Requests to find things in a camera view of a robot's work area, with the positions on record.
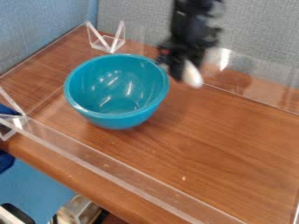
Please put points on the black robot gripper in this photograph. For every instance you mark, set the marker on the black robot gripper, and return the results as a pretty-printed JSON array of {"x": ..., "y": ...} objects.
[{"x": 191, "y": 35}]

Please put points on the brown and white toy mushroom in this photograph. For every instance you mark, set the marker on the brown and white toy mushroom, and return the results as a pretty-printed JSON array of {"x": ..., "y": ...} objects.
[{"x": 191, "y": 76}]

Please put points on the blue plastic bowl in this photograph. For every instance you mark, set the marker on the blue plastic bowl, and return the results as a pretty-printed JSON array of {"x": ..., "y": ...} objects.
[{"x": 116, "y": 90}]

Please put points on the clear acrylic back barrier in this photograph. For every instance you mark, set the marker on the clear acrylic back barrier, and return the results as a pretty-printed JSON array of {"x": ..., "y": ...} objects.
[{"x": 255, "y": 79}]

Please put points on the clear acrylic barrier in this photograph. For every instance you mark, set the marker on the clear acrylic barrier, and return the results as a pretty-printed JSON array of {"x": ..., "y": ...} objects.
[
  {"x": 128, "y": 178},
  {"x": 255, "y": 79}
]

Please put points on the clear acrylic front barrier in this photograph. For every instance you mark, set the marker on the clear acrylic front barrier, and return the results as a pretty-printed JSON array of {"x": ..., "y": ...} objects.
[{"x": 128, "y": 178}]

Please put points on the black and white object below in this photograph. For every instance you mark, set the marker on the black and white object below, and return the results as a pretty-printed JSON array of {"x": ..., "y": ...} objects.
[{"x": 10, "y": 215}]

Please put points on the clear acrylic corner bracket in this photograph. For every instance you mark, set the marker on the clear acrylic corner bracket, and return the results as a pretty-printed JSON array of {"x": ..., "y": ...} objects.
[{"x": 105, "y": 43}]

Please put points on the clear acrylic left bracket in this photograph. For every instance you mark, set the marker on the clear acrylic left bracket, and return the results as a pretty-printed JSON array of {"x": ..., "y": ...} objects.
[{"x": 12, "y": 116}]

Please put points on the metal frame under table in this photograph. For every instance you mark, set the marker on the metal frame under table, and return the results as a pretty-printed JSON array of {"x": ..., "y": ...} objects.
[{"x": 77, "y": 211}]

